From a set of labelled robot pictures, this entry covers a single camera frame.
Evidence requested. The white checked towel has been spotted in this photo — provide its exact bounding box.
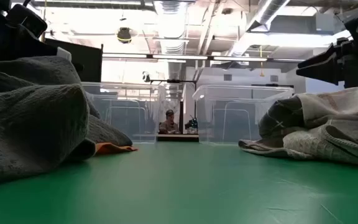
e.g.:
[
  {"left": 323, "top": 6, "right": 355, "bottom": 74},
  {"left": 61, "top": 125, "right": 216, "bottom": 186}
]
[{"left": 295, "top": 86, "right": 358, "bottom": 142}]

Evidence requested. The dark grey plaid towel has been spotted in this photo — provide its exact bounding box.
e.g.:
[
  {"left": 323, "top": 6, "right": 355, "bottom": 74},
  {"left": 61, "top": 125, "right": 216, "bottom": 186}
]
[{"left": 257, "top": 98, "right": 306, "bottom": 139}]

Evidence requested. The light grey waffle towel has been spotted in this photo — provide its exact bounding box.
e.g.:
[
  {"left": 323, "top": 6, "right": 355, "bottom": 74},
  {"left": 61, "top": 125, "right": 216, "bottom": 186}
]
[
  {"left": 237, "top": 138, "right": 293, "bottom": 159},
  {"left": 283, "top": 124, "right": 358, "bottom": 169}
]

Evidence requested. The orange towel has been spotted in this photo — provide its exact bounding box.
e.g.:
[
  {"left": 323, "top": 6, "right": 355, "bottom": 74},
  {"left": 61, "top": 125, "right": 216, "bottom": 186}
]
[{"left": 94, "top": 142, "right": 139, "bottom": 156}]

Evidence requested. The clear plastic bin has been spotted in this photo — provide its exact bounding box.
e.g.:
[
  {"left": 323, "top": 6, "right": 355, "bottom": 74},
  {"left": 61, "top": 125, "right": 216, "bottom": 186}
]
[
  {"left": 81, "top": 82, "right": 165, "bottom": 144},
  {"left": 192, "top": 84, "right": 295, "bottom": 144}
]

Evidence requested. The black partition panel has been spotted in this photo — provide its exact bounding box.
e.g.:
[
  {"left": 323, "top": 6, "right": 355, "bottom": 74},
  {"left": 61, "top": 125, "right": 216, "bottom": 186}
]
[{"left": 44, "top": 37, "right": 104, "bottom": 83}]

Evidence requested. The white led light bar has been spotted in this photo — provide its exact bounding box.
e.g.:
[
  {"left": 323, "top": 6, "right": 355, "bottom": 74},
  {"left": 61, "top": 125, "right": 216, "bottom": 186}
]
[
  {"left": 152, "top": 54, "right": 209, "bottom": 60},
  {"left": 272, "top": 57, "right": 306, "bottom": 62},
  {"left": 213, "top": 55, "right": 269, "bottom": 62},
  {"left": 102, "top": 53, "right": 149, "bottom": 59}
]

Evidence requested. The black boom stand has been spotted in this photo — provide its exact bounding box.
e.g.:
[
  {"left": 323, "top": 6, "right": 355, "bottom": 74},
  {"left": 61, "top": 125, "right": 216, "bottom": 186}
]
[
  {"left": 149, "top": 78, "right": 198, "bottom": 128},
  {"left": 250, "top": 83, "right": 295, "bottom": 88}
]

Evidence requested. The black ceiling dome fixture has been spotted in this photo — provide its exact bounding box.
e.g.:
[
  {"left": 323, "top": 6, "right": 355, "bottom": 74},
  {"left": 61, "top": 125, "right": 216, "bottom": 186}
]
[{"left": 116, "top": 27, "right": 133, "bottom": 44}]

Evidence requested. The person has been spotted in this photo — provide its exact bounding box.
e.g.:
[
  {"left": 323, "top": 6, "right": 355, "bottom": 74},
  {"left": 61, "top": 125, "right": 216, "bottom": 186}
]
[{"left": 158, "top": 109, "right": 180, "bottom": 135}]

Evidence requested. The green table mat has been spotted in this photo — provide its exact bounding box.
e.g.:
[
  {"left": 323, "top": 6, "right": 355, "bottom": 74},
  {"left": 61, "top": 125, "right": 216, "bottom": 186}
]
[{"left": 0, "top": 141, "right": 358, "bottom": 224}]

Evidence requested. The yellow power cord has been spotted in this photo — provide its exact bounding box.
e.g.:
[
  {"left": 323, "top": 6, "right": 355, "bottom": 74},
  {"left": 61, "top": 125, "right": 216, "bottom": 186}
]
[{"left": 41, "top": 0, "right": 47, "bottom": 43}]

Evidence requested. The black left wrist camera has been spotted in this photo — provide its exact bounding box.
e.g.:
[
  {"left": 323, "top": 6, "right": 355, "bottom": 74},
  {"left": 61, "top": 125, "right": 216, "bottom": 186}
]
[{"left": 6, "top": 3, "right": 48, "bottom": 39}]

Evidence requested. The yellow hanging cord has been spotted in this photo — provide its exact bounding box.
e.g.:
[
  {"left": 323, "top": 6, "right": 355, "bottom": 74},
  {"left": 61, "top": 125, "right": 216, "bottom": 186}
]
[{"left": 259, "top": 45, "right": 265, "bottom": 78}]

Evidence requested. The grey round air duct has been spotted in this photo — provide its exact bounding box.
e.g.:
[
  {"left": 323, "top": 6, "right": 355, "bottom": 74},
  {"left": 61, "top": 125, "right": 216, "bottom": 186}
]
[{"left": 228, "top": 0, "right": 291, "bottom": 57}]

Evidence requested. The silver corrugated air duct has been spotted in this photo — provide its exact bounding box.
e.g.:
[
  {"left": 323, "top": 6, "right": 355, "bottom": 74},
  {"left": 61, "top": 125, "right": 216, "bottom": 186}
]
[{"left": 152, "top": 0, "right": 188, "bottom": 80}]

